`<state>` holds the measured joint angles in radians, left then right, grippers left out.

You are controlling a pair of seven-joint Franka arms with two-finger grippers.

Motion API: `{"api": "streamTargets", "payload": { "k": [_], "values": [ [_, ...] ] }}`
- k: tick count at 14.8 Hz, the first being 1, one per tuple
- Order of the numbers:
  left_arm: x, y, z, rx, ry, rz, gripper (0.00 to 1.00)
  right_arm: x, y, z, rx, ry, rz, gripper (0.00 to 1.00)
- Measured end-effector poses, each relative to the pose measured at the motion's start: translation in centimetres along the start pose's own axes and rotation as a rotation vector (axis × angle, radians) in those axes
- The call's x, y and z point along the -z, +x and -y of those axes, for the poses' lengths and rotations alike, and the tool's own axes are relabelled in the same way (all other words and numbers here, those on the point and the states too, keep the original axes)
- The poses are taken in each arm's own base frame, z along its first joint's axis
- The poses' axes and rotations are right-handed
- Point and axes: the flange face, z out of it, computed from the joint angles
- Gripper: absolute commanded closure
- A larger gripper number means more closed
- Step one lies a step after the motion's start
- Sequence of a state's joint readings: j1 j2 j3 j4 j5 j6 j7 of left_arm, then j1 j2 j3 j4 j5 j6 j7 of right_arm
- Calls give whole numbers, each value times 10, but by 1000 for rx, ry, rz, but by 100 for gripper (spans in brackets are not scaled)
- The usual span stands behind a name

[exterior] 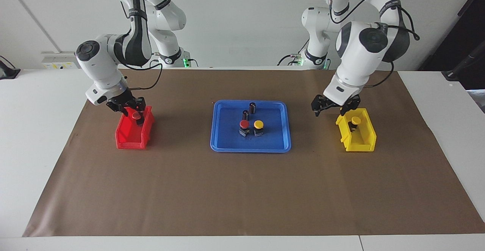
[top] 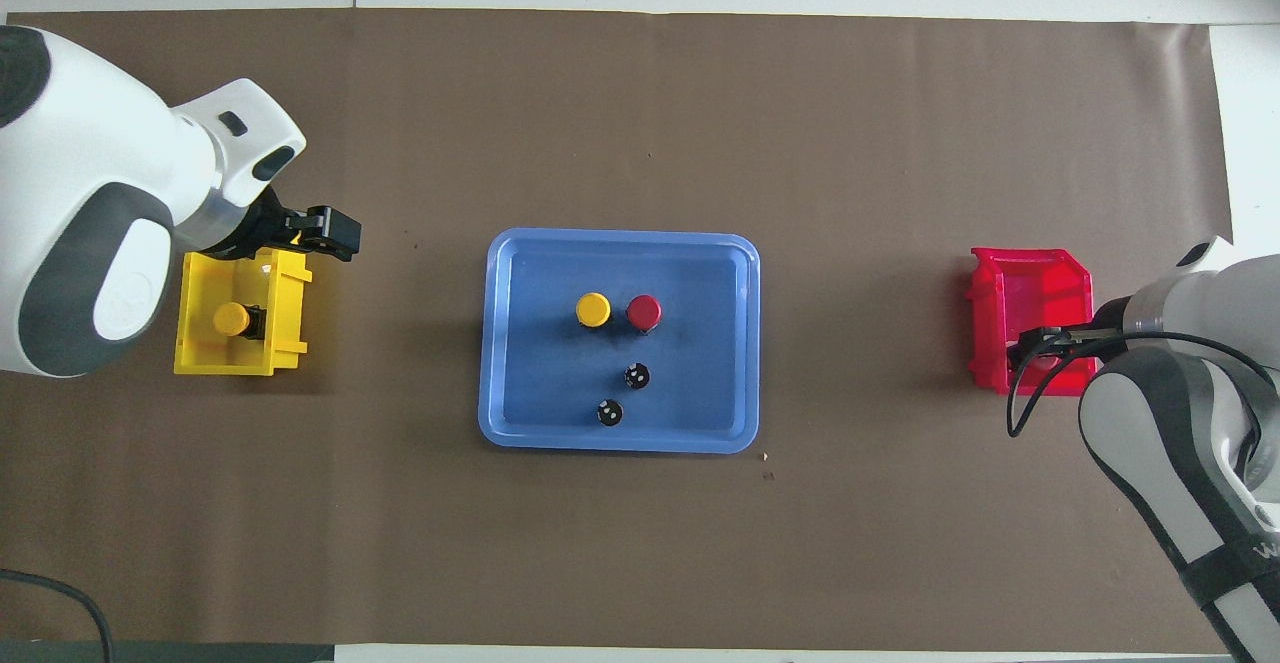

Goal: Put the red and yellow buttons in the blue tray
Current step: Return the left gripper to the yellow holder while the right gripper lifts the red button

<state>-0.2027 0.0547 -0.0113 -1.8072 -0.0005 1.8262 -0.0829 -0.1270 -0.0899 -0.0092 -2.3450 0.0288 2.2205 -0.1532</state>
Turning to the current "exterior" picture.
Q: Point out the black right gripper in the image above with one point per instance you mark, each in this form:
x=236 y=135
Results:
x=123 y=101

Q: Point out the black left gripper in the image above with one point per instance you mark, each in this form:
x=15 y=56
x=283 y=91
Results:
x=333 y=105

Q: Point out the red push button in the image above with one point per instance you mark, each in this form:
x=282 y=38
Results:
x=244 y=123
x=135 y=115

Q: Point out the yellow push button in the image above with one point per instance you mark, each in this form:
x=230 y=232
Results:
x=258 y=123
x=355 y=120

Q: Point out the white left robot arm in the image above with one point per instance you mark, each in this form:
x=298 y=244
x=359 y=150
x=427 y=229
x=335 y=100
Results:
x=360 y=54

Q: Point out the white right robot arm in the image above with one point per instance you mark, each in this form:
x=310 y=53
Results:
x=102 y=58

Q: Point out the blue plastic tray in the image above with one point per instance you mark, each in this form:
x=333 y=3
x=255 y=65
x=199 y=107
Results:
x=273 y=137

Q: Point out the red plastic bin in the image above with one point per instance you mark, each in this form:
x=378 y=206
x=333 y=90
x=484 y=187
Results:
x=127 y=133

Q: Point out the yellow plastic bin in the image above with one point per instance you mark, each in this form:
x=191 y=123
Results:
x=369 y=130

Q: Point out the black cylindrical capacitor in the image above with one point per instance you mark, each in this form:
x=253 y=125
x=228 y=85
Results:
x=252 y=108
x=246 y=114

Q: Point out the brown paper mat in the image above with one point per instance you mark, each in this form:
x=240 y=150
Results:
x=242 y=190

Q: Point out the black device on table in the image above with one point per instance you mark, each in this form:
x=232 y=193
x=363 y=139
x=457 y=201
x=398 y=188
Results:
x=7 y=72

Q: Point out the black stand pole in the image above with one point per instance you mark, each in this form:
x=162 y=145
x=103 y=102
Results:
x=464 y=63

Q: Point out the white wall socket strip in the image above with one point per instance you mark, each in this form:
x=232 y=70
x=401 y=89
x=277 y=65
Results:
x=60 y=60

